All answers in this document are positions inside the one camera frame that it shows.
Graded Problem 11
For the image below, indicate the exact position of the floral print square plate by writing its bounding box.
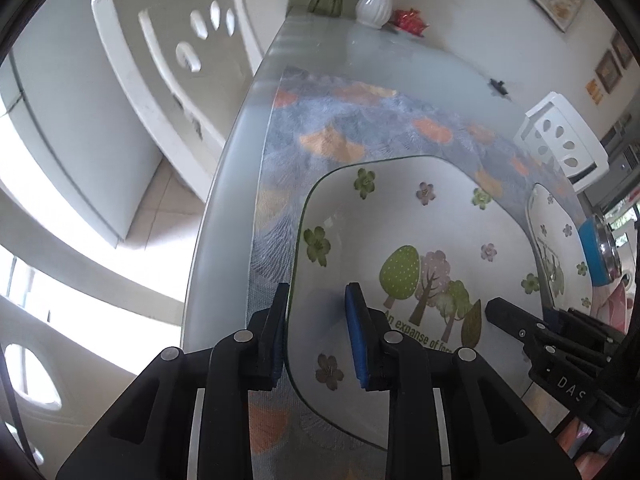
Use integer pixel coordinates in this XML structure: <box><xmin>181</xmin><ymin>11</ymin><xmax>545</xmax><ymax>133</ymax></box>
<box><xmin>527</xmin><ymin>183</ymin><xmax>593</xmax><ymax>311</ymax></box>
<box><xmin>284</xmin><ymin>155</ymin><xmax>551</xmax><ymax>453</ymax></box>

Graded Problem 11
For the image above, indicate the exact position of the grey ginkgo pattern tablecloth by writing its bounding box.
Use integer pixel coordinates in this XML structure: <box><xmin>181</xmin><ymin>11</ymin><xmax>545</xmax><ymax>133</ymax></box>
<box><xmin>247</xmin><ymin>65</ymin><xmax>596</xmax><ymax>480</ymax></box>

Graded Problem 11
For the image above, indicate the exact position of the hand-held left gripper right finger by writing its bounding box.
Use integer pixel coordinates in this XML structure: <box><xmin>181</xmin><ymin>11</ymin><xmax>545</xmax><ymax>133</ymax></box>
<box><xmin>344</xmin><ymin>282</ymin><xmax>571</xmax><ymax>480</ymax></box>

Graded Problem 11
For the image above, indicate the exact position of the white ribbed vase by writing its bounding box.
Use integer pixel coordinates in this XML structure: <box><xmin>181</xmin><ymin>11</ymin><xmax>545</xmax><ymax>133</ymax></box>
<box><xmin>355</xmin><ymin>0</ymin><xmax>396</xmax><ymax>28</ymax></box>

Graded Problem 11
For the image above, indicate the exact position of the red lidded teacup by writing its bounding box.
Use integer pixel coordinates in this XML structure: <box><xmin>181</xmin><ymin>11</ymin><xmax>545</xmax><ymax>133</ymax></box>
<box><xmin>390</xmin><ymin>7</ymin><xmax>431</xmax><ymax>37</ymax></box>

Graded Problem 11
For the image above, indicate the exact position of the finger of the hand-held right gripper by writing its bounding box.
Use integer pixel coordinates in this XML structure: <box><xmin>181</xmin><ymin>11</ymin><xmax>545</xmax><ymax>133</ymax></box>
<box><xmin>486</xmin><ymin>297</ymin><xmax>561</xmax><ymax>361</ymax></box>
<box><xmin>544</xmin><ymin>306</ymin><xmax>623</xmax><ymax>356</ymax></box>

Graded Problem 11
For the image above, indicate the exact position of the white refrigerator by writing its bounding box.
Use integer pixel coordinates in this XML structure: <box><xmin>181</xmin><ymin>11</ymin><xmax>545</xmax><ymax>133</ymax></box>
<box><xmin>0</xmin><ymin>50</ymin><xmax>163</xmax><ymax>248</ymax></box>

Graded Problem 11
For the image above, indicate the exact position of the small dark framed picture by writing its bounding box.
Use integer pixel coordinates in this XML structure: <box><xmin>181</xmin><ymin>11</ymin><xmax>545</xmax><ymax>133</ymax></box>
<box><xmin>611</xmin><ymin>30</ymin><xmax>633</xmax><ymax>68</ymax></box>
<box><xmin>594</xmin><ymin>50</ymin><xmax>623</xmax><ymax>95</ymax></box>

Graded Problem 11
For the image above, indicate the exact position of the blue steel-lined bowl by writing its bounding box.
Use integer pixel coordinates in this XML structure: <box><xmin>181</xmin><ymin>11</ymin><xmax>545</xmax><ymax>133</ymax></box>
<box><xmin>577</xmin><ymin>212</ymin><xmax>623</xmax><ymax>286</ymax></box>

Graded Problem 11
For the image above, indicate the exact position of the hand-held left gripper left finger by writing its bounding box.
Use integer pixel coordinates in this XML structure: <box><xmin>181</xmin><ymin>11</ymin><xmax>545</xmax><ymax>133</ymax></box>
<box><xmin>55</xmin><ymin>282</ymin><xmax>291</xmax><ymax>480</ymax></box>

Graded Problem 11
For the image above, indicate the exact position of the white cutout dining chair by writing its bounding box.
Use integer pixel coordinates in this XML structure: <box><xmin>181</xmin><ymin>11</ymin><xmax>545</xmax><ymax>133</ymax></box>
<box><xmin>0</xmin><ymin>180</ymin><xmax>188</xmax><ymax>466</ymax></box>
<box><xmin>91</xmin><ymin>0</ymin><xmax>281</xmax><ymax>206</ymax></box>
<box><xmin>515</xmin><ymin>91</ymin><xmax>610</xmax><ymax>193</ymax></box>

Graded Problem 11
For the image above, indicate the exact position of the pink bowl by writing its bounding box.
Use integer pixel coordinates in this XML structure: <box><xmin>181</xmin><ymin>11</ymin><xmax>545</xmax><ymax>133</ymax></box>
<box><xmin>597</xmin><ymin>275</ymin><xmax>633</xmax><ymax>333</ymax></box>

